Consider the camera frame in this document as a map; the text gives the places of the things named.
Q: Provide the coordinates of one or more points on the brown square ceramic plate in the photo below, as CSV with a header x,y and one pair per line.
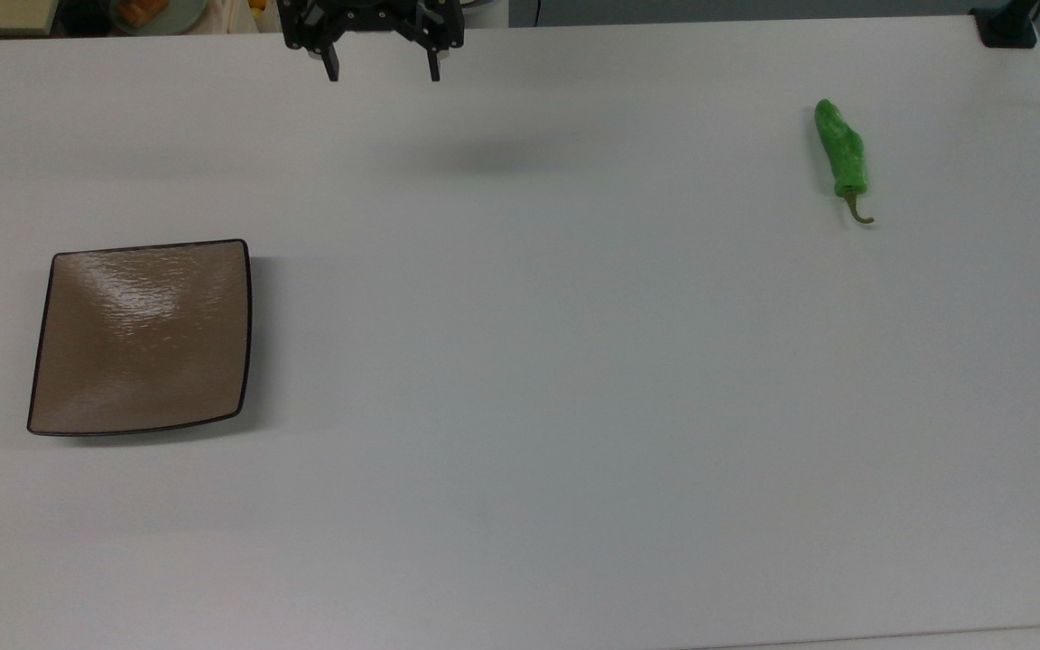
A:
x,y
143,336

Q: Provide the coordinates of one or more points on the yellow toy fruit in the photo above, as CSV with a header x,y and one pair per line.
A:
x,y
257,7

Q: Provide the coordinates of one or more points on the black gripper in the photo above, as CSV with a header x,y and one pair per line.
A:
x,y
374,13

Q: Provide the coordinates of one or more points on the black table clamp mount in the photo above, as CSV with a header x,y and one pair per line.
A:
x,y
1006,25

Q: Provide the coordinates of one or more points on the pale green bowl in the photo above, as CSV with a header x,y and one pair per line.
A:
x,y
157,13

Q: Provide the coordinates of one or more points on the green chili pepper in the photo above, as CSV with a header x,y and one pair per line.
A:
x,y
841,153

